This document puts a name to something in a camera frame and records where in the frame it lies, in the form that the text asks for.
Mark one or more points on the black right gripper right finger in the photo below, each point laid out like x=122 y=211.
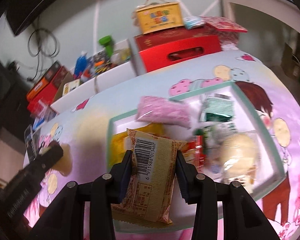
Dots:
x=242 y=218

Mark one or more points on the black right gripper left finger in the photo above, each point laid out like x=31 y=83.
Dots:
x=64 y=217

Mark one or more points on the clear bread bun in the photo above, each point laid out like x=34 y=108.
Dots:
x=239 y=157

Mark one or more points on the red snack packet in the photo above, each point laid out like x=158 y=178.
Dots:
x=193 y=151

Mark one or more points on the beige barcode snack packet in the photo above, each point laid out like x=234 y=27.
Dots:
x=149 y=194

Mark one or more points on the yellow jelly cup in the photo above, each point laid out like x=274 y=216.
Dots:
x=64 y=165

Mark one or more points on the white teal-rimmed tray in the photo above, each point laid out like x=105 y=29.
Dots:
x=269 y=171

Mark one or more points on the smartphone with lit screen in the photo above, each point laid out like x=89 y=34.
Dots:
x=30 y=143

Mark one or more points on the cartoon printed table cloth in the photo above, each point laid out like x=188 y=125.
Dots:
x=84 y=123

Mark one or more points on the clear plastic container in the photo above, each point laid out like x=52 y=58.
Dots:
x=43 y=110

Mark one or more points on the yellow snack packet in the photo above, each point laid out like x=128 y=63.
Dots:
x=121 y=142

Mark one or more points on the red box at left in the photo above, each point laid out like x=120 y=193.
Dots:
x=48 y=93

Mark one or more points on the dark green snack packet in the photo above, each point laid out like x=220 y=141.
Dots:
x=216 y=108

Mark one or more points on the white card box in bin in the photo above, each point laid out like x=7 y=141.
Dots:
x=68 y=87

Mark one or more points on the orange flat box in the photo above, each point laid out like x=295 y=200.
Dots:
x=44 y=80

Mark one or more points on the pink snack packet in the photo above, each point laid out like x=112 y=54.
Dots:
x=163 y=111

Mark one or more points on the blue bead bottle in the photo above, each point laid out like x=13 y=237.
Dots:
x=81 y=65

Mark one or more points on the white cardboard toy box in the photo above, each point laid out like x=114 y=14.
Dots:
x=109 y=78

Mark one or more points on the clear round bottle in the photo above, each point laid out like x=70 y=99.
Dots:
x=120 y=56

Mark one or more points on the green dumbbell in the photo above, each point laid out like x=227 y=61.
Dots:
x=107 y=43

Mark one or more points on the large red gift box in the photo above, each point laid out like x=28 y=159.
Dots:
x=164 y=48

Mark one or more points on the red patterned flat box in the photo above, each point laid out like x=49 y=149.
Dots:
x=227 y=30

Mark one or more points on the light blue tissue pack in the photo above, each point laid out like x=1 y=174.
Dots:
x=192 y=22

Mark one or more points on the yellow handled gift box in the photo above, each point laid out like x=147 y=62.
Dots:
x=157 y=15

